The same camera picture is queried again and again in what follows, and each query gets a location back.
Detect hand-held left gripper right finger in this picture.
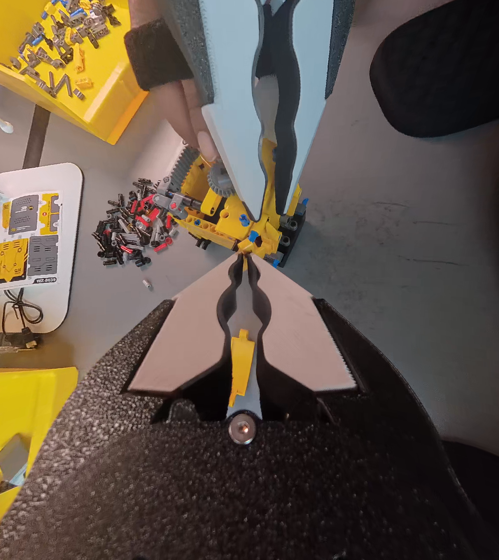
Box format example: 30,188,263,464
248,254,359,396

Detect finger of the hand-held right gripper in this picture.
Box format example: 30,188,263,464
260,0,334,216
199,0,276,223

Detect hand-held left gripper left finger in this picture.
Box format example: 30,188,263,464
126,254,244,399

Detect yellow lego robot model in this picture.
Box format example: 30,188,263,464
158,138,309,268

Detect yellow bin with large parts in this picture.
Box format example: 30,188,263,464
0,367,79,545

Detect pile of lego pins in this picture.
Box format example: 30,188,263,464
92,177,181,267

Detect pile of small lego parts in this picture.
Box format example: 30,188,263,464
9,0,121,100

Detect person's right hand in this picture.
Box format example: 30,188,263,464
128,0,220,163

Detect yellow bin with small parts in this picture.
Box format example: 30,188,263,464
0,0,150,146

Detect yellow sticker sheet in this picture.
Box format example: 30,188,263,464
0,190,63,295

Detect grey curved panel with clip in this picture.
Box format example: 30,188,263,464
0,437,30,487

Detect black cable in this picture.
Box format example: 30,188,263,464
0,286,43,353

